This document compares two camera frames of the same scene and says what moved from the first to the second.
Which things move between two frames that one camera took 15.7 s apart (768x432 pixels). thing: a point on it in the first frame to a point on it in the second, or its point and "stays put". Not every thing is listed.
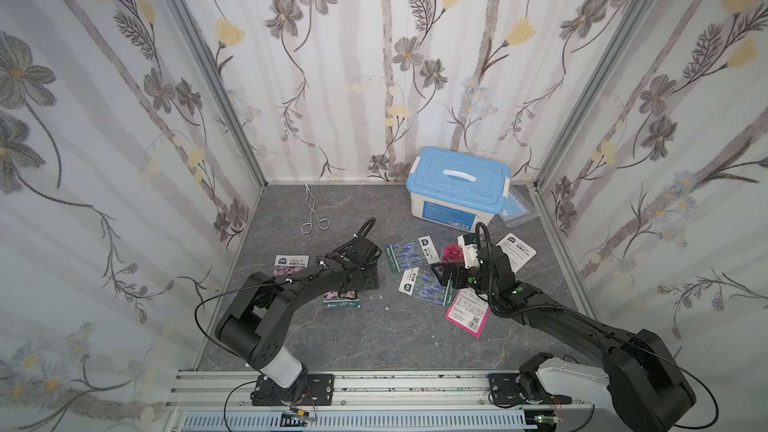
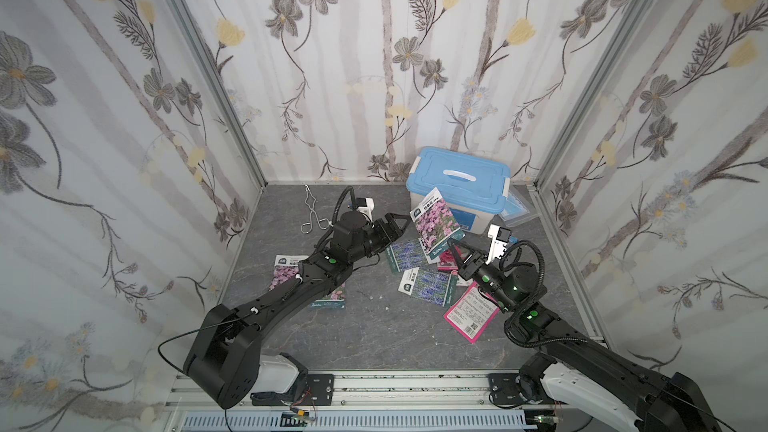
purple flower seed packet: (290, 264) stays put
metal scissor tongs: (310, 200) stays put
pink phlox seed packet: (342, 300) to (435, 226)
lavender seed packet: (411, 254) stays put
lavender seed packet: (421, 282) stays put
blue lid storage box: (456, 190) stays put
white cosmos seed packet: (518, 251) to (336, 299)
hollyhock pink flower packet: (453, 253) stays put
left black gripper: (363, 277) to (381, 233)
